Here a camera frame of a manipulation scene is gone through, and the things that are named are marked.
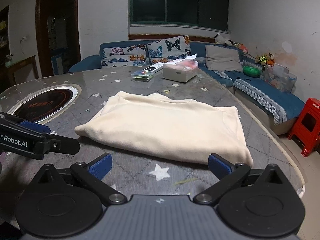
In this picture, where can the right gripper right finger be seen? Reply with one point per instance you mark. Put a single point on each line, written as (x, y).
(230, 176)

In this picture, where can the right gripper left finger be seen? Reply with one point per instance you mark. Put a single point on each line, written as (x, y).
(90, 177)

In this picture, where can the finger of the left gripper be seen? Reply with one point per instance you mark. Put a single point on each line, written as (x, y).
(59, 144)
(26, 124)

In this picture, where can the cream garment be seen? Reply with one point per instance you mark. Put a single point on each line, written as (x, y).
(182, 130)

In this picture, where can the round black induction cooktop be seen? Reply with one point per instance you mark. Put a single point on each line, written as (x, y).
(46, 104)

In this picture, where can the wooden side table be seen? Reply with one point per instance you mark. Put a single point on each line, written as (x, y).
(22, 71)

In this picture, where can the blue sofa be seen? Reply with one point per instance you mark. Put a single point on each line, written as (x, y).
(281, 106)

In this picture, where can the red plastic stool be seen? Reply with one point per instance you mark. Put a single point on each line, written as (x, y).
(306, 128)

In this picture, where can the green round object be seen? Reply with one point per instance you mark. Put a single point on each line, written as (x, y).
(251, 71)

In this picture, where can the clear plastic storage bin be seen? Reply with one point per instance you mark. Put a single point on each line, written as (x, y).
(279, 77)

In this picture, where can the white tissue box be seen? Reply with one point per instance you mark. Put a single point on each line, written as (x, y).
(181, 70)

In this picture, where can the dark shelf cabinet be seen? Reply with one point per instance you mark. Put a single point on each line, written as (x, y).
(4, 47)

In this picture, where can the dark wooden door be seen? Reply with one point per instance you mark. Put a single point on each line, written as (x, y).
(57, 36)

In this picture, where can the left butterfly pillow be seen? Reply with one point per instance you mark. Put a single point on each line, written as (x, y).
(134, 55)

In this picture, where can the butterfly pillow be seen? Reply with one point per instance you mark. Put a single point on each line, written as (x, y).
(169, 49)
(134, 55)

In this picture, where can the grey cushion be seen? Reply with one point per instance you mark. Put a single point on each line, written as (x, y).
(222, 59)

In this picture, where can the yellow plush toy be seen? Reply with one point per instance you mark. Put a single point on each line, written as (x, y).
(265, 59)

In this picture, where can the white rectangular device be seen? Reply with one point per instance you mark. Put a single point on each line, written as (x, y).
(154, 68)

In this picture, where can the black white plush toy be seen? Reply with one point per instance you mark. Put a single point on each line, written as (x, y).
(219, 39)

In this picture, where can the right butterfly pillow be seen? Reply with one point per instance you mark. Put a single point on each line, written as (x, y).
(169, 49)

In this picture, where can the dark window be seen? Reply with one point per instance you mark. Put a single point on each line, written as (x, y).
(211, 14)

